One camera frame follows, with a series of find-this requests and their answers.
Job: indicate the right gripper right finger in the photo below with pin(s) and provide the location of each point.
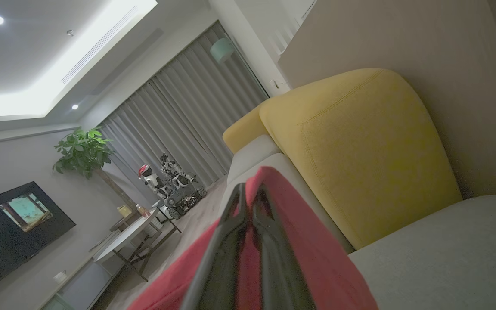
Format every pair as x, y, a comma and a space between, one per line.
278, 275

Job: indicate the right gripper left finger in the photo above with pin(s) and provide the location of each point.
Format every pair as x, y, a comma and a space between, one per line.
220, 267

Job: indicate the red shirt with white stripes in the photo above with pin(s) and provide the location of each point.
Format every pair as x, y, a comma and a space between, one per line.
317, 267

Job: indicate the white robot on wheeled base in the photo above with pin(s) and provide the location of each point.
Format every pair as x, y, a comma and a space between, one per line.
183, 198

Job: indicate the round coffee table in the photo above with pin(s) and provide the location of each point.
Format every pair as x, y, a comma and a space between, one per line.
123, 237

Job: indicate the yellow object on table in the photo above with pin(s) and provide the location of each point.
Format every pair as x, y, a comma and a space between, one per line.
124, 211

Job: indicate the white robot with red cap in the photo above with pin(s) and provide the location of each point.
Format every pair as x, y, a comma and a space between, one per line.
151, 178

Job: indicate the small yellow sofa cushion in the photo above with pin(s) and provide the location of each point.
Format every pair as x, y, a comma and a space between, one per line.
243, 131

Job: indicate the large yellow sofa cushion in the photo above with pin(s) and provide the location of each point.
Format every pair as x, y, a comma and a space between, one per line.
360, 163

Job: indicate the low white television cabinet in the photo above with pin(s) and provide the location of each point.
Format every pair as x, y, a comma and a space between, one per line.
80, 284

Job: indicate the grey pleated curtain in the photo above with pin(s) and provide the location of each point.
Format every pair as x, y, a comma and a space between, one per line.
179, 120

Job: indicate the grey sofa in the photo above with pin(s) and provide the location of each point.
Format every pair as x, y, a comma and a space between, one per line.
446, 258

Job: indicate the green potted tree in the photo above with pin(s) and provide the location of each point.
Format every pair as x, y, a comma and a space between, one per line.
82, 150

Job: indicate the teal pendant lamp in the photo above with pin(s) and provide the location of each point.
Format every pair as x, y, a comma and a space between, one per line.
222, 50

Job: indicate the long ceiling air vent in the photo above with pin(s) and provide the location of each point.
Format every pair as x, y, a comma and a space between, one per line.
99, 44

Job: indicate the black wall television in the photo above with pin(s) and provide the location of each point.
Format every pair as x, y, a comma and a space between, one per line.
15, 241

